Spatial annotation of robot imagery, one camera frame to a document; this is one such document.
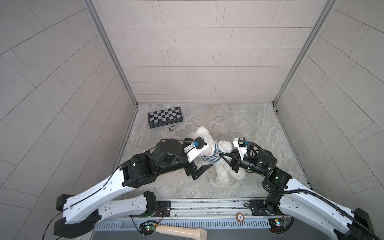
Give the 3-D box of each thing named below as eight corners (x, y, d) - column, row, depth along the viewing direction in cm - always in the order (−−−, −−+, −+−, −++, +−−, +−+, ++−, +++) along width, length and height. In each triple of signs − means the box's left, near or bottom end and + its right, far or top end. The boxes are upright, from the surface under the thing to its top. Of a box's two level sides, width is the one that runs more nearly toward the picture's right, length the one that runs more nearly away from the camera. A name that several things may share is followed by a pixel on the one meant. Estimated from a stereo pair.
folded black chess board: (149, 128, 103) (148, 125, 100) (148, 115, 110) (147, 112, 108) (183, 121, 107) (183, 118, 104) (180, 109, 114) (179, 106, 112)
